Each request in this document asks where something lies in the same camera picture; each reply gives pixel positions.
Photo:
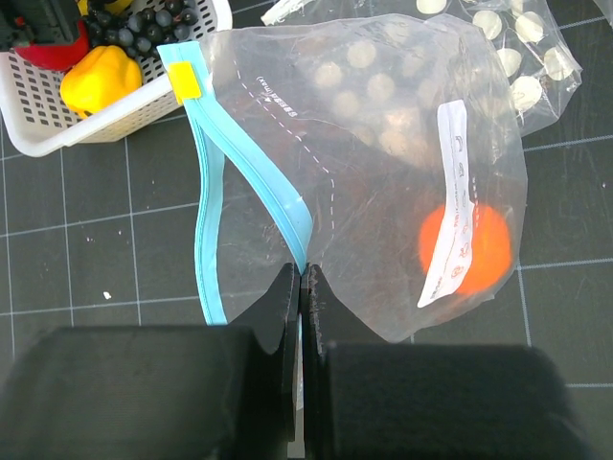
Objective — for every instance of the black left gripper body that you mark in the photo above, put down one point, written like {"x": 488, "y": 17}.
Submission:
{"x": 38, "y": 22}

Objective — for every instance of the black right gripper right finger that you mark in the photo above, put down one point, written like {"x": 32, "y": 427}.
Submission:
{"x": 369, "y": 399}

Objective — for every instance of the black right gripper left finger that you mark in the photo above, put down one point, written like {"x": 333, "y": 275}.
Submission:
{"x": 160, "y": 392}

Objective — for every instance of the yellow toy bell pepper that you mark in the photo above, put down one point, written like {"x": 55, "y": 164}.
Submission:
{"x": 104, "y": 76}

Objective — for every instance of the toy orange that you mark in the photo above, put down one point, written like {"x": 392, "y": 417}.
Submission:
{"x": 463, "y": 257}

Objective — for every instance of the clear zip bag teal zipper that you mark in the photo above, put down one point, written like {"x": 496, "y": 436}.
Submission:
{"x": 329, "y": 144}

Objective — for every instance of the red toy apple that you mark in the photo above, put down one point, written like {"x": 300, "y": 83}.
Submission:
{"x": 60, "y": 58}

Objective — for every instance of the yellow zipper slider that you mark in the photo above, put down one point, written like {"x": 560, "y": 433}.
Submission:
{"x": 184, "y": 82}

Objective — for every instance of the white polka dot zip bag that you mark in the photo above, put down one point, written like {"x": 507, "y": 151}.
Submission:
{"x": 542, "y": 71}

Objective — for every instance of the white plastic basket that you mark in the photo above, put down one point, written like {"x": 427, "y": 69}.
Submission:
{"x": 38, "y": 122}

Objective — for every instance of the black toy blackberry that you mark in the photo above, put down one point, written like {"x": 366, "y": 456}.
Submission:
{"x": 139, "y": 33}

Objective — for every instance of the black grid cutting mat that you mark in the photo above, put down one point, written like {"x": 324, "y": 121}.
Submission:
{"x": 103, "y": 235}

